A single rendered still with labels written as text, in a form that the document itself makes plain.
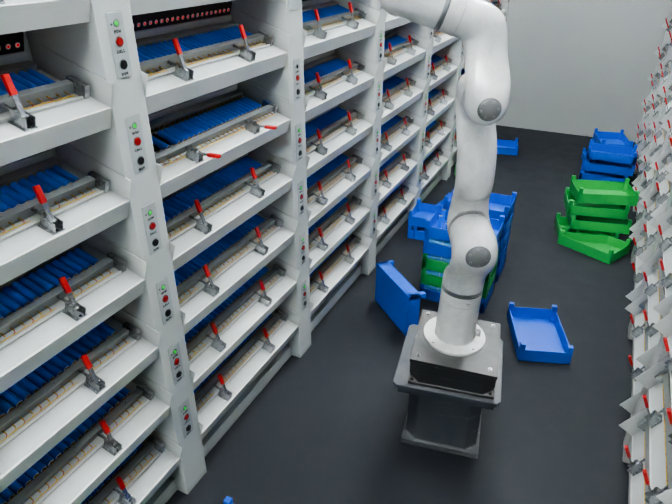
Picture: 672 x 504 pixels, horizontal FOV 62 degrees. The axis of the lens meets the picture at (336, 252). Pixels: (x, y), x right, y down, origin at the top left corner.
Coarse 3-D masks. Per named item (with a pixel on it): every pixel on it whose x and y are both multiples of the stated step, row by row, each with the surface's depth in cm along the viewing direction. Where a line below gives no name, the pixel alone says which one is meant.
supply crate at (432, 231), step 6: (438, 204) 256; (438, 210) 257; (432, 216) 251; (438, 216) 258; (504, 216) 245; (426, 222) 242; (432, 222) 252; (444, 222) 257; (492, 222) 250; (498, 222) 248; (426, 228) 243; (432, 228) 242; (438, 228) 241; (444, 228) 252; (498, 228) 248; (426, 234) 245; (432, 234) 243; (438, 234) 242; (444, 234) 241; (498, 234) 239; (444, 240) 242
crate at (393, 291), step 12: (384, 264) 248; (384, 276) 244; (396, 276) 240; (384, 288) 247; (396, 288) 235; (408, 288) 231; (384, 300) 249; (396, 300) 237; (408, 300) 226; (396, 312) 240; (408, 312) 229; (396, 324) 242; (408, 324) 232
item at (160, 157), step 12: (264, 108) 171; (240, 120) 160; (252, 120) 166; (204, 132) 149; (216, 132) 151; (228, 132) 155; (180, 144) 141; (192, 144) 143; (156, 156) 133; (168, 156) 136
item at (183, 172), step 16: (208, 96) 164; (256, 96) 178; (272, 96) 175; (160, 112) 148; (288, 112) 175; (224, 144) 152; (240, 144) 154; (256, 144) 163; (208, 160) 143; (224, 160) 151; (160, 176) 127; (176, 176) 133; (192, 176) 140
